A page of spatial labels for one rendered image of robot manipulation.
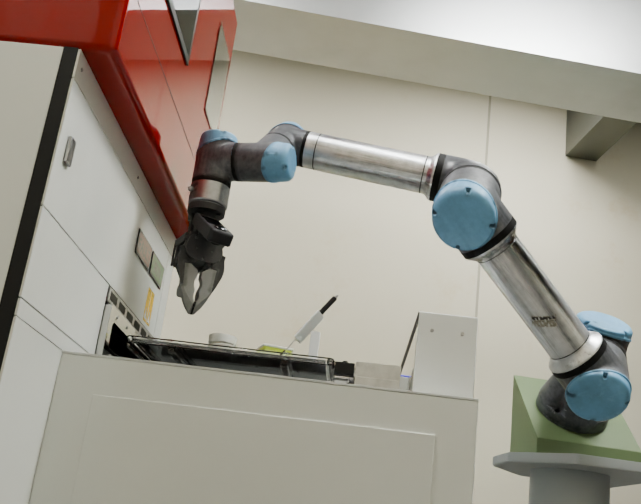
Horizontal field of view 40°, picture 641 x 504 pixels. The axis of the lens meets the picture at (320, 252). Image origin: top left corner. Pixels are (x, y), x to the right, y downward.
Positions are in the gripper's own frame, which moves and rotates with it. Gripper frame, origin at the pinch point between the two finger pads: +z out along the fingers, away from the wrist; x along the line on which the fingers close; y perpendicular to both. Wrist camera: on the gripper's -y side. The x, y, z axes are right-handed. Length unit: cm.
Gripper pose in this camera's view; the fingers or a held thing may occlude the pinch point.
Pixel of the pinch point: (193, 306)
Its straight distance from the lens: 160.9
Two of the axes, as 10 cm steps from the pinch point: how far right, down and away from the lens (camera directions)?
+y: -4.7, 2.4, 8.5
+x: -8.7, -2.5, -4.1
